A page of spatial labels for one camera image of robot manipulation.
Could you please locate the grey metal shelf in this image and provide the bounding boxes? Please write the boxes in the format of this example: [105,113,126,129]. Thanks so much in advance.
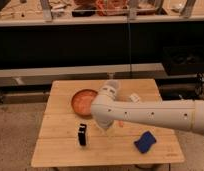
[0,63,166,87]

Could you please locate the wooden table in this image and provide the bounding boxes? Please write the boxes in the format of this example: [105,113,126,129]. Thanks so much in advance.
[31,80,184,167]

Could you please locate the blue sponge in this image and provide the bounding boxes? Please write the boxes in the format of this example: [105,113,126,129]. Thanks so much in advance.
[134,131,157,154]

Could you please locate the white tube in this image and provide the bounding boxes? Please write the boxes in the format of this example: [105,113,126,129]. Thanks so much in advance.
[129,93,141,103]

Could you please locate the clear plastic cup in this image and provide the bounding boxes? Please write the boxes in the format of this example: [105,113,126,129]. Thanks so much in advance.
[105,79,120,89]

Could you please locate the orange carrot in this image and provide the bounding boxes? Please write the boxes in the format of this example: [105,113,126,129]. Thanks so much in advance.
[118,121,124,127]

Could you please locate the orange bowl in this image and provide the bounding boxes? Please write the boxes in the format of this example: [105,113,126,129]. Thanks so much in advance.
[71,89,97,116]

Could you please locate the black eraser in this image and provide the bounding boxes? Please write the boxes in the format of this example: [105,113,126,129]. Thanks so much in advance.
[78,123,87,146]

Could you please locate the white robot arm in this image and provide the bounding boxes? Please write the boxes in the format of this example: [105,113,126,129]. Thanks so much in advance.
[91,85,204,135]

